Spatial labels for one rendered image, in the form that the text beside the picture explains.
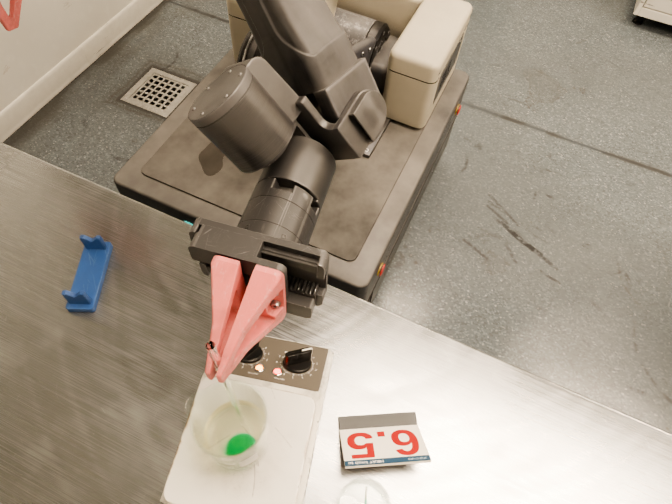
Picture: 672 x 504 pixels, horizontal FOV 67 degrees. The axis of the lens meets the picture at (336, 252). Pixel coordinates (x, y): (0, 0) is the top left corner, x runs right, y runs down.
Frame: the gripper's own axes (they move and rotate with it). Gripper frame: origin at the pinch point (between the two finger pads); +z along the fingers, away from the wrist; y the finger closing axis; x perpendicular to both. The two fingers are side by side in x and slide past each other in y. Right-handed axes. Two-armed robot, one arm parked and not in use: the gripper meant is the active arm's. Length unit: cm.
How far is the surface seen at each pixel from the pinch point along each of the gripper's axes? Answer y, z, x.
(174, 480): -4.4, 6.2, 17.2
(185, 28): -95, -159, 101
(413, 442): 16.9, -4.7, 23.8
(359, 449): 11.4, -2.3, 23.5
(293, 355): 2.0, -8.9, 19.4
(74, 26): -121, -127, 85
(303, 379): 3.8, -6.9, 20.1
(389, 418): 14.0, -7.0, 25.7
